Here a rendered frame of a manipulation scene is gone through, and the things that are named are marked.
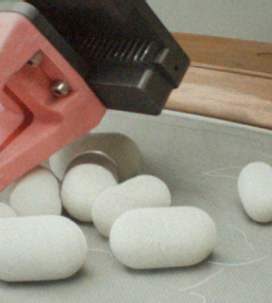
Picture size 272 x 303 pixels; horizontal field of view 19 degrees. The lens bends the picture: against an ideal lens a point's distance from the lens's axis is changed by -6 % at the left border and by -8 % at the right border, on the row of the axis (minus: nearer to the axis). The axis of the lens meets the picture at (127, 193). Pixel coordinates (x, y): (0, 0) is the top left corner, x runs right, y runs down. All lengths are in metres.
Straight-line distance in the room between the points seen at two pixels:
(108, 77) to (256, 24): 2.30
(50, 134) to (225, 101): 0.15
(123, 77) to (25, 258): 0.08
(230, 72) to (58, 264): 0.21
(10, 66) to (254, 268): 0.11
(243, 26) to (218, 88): 2.19
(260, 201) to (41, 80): 0.09
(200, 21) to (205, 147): 2.33
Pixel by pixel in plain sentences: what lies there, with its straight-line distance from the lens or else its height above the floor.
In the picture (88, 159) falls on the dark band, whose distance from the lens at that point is 0.31.
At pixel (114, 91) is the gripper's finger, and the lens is 0.30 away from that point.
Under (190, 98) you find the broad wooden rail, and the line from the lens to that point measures 0.43.
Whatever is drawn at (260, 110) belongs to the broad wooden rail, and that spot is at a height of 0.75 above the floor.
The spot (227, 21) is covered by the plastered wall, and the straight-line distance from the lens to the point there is 2.64.
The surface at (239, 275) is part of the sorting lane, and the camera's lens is 0.26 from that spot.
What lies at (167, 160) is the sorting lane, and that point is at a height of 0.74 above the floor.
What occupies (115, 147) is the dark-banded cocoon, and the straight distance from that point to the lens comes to 0.33.
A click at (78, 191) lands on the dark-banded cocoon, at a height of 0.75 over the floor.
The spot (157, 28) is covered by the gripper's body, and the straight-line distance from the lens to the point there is 0.28.
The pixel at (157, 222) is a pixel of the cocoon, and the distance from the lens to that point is 0.26.
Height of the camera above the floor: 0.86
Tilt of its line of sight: 21 degrees down
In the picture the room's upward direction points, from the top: 5 degrees counter-clockwise
